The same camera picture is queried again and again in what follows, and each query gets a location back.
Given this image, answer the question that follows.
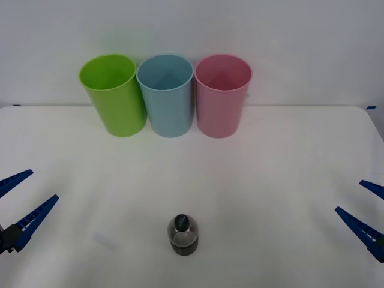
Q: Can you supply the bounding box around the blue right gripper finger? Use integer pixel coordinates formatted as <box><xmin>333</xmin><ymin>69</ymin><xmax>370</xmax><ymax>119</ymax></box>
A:
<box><xmin>359</xmin><ymin>179</ymin><xmax>384</xmax><ymax>201</ymax></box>
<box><xmin>335</xmin><ymin>206</ymin><xmax>384</xmax><ymax>264</ymax></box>

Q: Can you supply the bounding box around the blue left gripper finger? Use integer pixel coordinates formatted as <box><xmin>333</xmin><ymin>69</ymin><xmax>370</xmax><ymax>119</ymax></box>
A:
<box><xmin>3</xmin><ymin>194</ymin><xmax>60</xmax><ymax>253</ymax></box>
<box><xmin>0</xmin><ymin>169</ymin><xmax>34</xmax><ymax>199</ymax></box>

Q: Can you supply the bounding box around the dark drink plastic bottle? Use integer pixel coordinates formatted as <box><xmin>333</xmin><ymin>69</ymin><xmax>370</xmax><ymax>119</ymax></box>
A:
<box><xmin>166</xmin><ymin>213</ymin><xmax>200</xmax><ymax>257</ymax></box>

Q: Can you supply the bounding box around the green plastic bin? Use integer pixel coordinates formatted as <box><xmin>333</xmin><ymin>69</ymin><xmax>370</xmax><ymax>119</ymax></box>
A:
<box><xmin>79</xmin><ymin>53</ymin><xmax>148</xmax><ymax>137</ymax></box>

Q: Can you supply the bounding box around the pale blue plastic bin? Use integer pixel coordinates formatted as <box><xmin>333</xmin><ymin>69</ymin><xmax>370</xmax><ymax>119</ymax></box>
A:
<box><xmin>136</xmin><ymin>53</ymin><xmax>194</xmax><ymax>138</ymax></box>

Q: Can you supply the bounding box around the pink plastic bin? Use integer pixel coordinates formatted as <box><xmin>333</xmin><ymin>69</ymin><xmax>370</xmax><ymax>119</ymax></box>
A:
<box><xmin>194</xmin><ymin>53</ymin><xmax>253</xmax><ymax>139</ymax></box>

